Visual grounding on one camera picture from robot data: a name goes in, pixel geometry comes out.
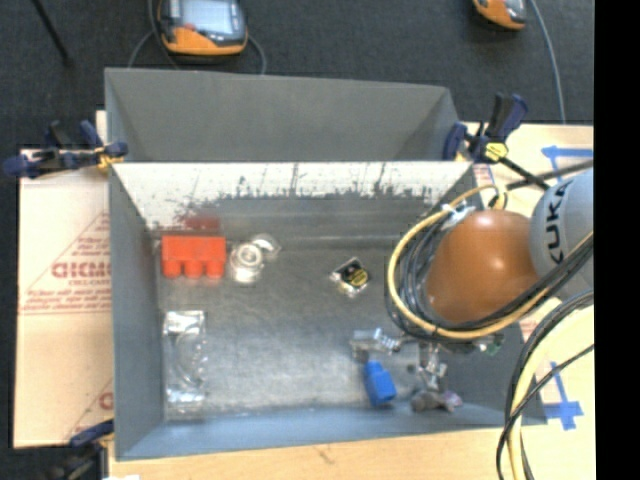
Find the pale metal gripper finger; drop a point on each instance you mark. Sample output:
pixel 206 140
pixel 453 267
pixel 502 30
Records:
pixel 372 340
pixel 432 368

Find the grey purple lump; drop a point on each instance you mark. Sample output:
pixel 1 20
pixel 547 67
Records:
pixel 434 401

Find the blue plastic block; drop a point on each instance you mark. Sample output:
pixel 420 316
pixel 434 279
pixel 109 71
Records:
pixel 380 384

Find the black and yellow small packet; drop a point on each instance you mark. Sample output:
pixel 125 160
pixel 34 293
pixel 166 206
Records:
pixel 352 276

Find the grey metal bin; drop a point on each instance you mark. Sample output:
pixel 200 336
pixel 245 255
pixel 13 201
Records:
pixel 280 328

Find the clear glass jar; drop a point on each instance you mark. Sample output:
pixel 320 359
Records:
pixel 249 260

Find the clear plastic packet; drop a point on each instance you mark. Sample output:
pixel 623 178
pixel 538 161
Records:
pixel 184 363

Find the red toy building brick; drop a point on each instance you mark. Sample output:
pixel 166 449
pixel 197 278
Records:
pixel 192 255

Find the brown cardboard board red print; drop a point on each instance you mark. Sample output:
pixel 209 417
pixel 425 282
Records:
pixel 60 318

